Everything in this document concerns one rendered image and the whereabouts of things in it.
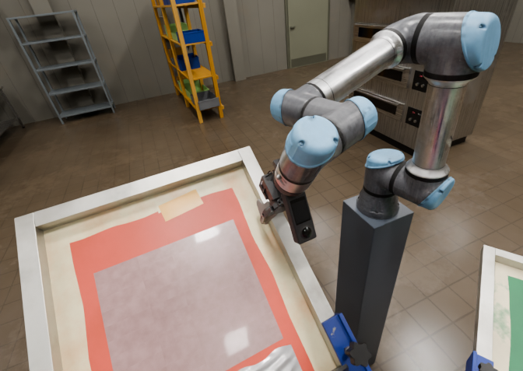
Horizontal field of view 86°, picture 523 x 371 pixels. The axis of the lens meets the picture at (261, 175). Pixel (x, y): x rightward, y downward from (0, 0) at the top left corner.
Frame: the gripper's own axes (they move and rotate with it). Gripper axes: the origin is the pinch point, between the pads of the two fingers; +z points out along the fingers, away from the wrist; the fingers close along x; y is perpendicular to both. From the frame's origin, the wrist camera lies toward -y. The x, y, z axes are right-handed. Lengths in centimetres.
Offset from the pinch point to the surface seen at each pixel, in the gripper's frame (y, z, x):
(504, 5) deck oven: 125, 64, -330
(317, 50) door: 504, 449, -478
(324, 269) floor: -18, 158, -69
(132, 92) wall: 523, 477, 33
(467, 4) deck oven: 131, 60, -276
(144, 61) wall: 554, 424, -14
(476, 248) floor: -55, 135, -186
